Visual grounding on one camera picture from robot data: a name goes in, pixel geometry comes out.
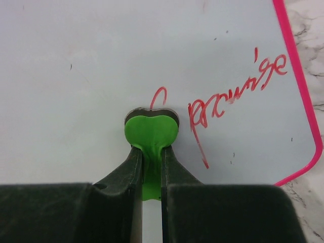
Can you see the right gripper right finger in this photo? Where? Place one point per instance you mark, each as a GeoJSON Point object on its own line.
{"type": "Point", "coordinates": [195, 212]}

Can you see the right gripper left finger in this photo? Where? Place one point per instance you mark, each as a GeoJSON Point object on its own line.
{"type": "Point", "coordinates": [107, 211]}

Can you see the green black whiteboard eraser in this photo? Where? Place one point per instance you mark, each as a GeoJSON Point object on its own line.
{"type": "Point", "coordinates": [151, 130]}

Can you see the pink framed whiteboard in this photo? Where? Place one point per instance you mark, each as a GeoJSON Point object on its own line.
{"type": "Point", "coordinates": [72, 70]}

